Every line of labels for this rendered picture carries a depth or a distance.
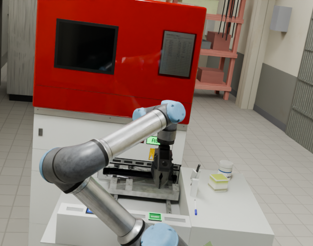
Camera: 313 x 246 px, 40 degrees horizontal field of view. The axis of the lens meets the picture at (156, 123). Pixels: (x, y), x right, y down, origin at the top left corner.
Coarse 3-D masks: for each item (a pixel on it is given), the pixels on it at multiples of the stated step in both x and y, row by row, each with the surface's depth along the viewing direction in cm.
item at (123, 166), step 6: (120, 168) 233; (126, 168) 233; (132, 168) 233; (138, 168) 233; (144, 168) 233; (150, 168) 233; (102, 174) 234; (174, 174) 234; (120, 180) 235; (138, 180) 235
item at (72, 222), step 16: (64, 208) 176; (80, 208) 178; (64, 224) 173; (80, 224) 173; (96, 224) 174; (176, 224) 176; (64, 240) 175; (80, 240) 176; (96, 240) 176; (112, 240) 176
